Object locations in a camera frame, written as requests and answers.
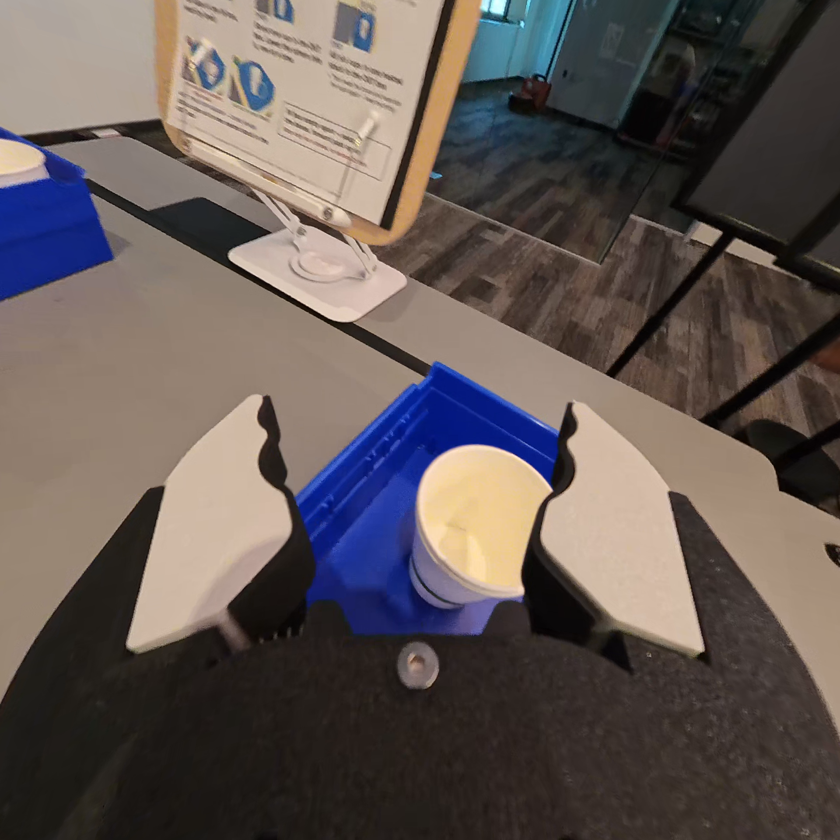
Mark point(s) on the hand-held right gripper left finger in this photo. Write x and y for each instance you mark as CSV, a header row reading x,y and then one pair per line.
x,y
210,538

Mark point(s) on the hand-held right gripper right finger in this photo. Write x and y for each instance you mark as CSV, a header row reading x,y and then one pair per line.
x,y
624,545

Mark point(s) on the white paper cup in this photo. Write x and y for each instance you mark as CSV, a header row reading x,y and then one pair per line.
x,y
479,512
16,158

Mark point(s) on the blue plastic bin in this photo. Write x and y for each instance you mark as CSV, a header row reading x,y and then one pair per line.
x,y
53,236
361,525

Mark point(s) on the black round stand base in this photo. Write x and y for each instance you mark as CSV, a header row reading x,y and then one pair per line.
x,y
794,453

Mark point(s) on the round table grommet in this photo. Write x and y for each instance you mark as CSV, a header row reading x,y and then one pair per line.
x,y
834,554

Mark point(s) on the black flat mat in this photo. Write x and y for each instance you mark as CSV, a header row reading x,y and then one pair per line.
x,y
197,223

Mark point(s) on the instruction sheet on wooden stand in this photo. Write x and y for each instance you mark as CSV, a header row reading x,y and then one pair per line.
x,y
440,131

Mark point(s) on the printed instruction sign board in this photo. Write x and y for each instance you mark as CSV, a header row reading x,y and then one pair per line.
x,y
302,92

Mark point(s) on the orange object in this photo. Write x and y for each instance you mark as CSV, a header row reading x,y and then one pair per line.
x,y
529,95

